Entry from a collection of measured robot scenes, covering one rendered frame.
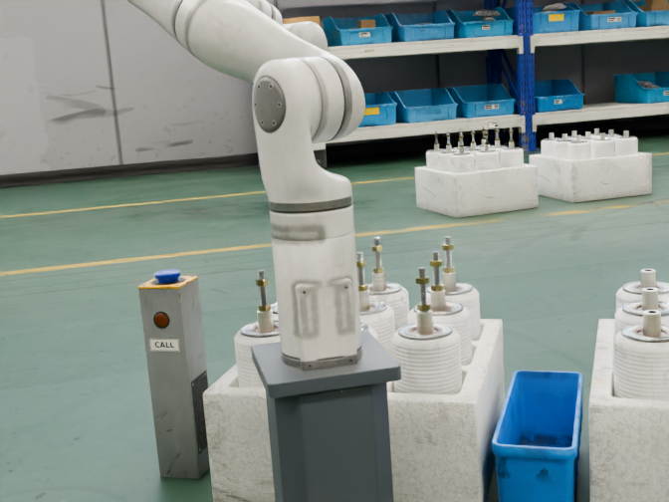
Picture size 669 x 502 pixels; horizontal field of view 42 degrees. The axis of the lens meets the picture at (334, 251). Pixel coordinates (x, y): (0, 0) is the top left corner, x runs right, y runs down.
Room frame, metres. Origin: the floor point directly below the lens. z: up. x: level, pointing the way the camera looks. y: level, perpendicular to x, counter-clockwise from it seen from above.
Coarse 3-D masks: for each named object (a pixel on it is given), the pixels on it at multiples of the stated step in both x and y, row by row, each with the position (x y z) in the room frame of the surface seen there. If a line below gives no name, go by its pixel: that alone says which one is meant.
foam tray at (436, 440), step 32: (480, 320) 1.45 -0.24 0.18; (480, 352) 1.28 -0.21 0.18; (224, 384) 1.21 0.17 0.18; (480, 384) 1.14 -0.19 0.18; (224, 416) 1.18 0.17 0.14; (256, 416) 1.17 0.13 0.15; (416, 416) 1.10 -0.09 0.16; (448, 416) 1.09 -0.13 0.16; (480, 416) 1.11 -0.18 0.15; (224, 448) 1.18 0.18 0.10; (256, 448) 1.17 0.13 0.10; (416, 448) 1.10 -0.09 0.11; (448, 448) 1.09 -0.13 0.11; (480, 448) 1.10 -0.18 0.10; (224, 480) 1.18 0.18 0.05; (256, 480) 1.17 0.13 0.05; (416, 480) 1.10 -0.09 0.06; (448, 480) 1.09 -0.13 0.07; (480, 480) 1.09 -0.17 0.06
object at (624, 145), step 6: (624, 132) 3.87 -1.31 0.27; (618, 138) 3.86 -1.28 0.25; (624, 138) 3.84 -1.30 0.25; (630, 138) 3.84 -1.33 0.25; (636, 138) 3.85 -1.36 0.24; (618, 144) 3.86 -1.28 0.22; (624, 144) 3.84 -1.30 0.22; (630, 144) 3.83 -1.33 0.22; (636, 144) 3.85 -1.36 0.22; (618, 150) 3.86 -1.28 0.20; (624, 150) 3.84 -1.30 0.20; (630, 150) 3.83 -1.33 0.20; (636, 150) 3.85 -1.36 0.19
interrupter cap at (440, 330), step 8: (400, 328) 1.19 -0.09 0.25; (408, 328) 1.19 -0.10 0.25; (416, 328) 1.19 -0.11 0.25; (440, 328) 1.18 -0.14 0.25; (448, 328) 1.18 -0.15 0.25; (400, 336) 1.16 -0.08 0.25; (408, 336) 1.15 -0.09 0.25; (416, 336) 1.15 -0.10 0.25; (424, 336) 1.15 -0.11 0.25; (432, 336) 1.14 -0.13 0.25; (440, 336) 1.14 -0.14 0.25
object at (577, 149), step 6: (576, 138) 3.81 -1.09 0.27; (570, 144) 3.80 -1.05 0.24; (576, 144) 3.78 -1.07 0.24; (582, 144) 3.77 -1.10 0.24; (588, 144) 3.79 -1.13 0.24; (570, 150) 3.80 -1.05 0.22; (576, 150) 3.78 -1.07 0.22; (582, 150) 3.77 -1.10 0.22; (588, 150) 3.79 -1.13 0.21; (570, 156) 3.80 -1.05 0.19; (576, 156) 3.78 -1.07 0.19; (582, 156) 3.77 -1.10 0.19; (588, 156) 3.79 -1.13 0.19
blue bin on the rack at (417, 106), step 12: (396, 96) 6.14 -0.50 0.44; (408, 96) 6.46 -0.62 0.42; (420, 96) 6.48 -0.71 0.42; (432, 96) 6.49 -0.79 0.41; (444, 96) 6.26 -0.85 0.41; (396, 108) 6.19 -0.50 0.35; (408, 108) 5.95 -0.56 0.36; (420, 108) 5.97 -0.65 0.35; (432, 108) 5.99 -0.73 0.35; (444, 108) 6.01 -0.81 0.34; (396, 120) 6.22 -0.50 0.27; (408, 120) 5.97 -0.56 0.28; (420, 120) 5.98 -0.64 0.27; (432, 120) 6.01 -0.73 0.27; (444, 120) 6.03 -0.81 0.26
